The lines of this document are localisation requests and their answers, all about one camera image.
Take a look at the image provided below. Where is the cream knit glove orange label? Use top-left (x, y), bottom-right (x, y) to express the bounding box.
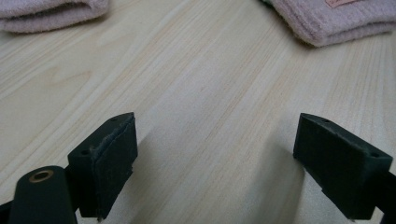
top-left (0, 0), bottom-right (110, 35)

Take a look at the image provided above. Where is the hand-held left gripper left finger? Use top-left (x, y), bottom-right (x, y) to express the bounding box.
top-left (67, 111), bottom-right (139, 220)

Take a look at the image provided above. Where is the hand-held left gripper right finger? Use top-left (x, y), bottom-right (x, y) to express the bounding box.
top-left (292, 112), bottom-right (394, 221)

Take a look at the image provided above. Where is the grey and pink fingerless glove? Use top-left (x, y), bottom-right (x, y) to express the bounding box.
top-left (260, 0), bottom-right (396, 49)

